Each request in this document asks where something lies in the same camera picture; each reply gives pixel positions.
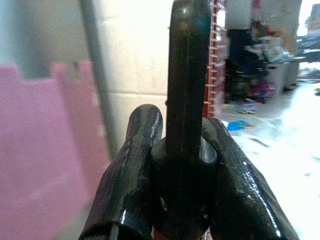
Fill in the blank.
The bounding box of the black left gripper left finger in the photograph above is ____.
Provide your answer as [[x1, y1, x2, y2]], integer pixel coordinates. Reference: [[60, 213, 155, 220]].
[[78, 104, 164, 240]]

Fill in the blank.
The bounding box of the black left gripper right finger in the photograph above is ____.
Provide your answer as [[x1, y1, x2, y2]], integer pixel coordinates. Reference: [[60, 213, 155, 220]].
[[201, 117, 301, 240]]

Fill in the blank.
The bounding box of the black broom handle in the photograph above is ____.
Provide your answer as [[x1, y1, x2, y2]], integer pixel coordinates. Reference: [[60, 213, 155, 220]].
[[149, 0, 219, 240]]

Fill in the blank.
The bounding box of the blue paper scrap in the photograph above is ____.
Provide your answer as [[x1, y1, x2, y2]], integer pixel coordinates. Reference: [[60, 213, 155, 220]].
[[226, 120, 251, 131]]

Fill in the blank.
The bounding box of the pink foam mat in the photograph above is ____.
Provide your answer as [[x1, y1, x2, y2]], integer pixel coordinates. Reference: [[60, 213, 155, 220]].
[[0, 59, 113, 240]]

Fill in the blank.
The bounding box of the grey metal pole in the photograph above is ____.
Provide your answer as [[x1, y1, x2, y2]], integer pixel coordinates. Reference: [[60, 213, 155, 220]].
[[78, 0, 118, 161]]

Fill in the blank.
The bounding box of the white cabinet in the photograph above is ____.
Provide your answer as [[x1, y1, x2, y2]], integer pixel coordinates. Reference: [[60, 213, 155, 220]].
[[259, 58, 301, 94]]

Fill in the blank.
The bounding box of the red and white rack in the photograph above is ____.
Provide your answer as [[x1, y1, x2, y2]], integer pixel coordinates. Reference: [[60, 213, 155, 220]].
[[203, 0, 229, 119]]

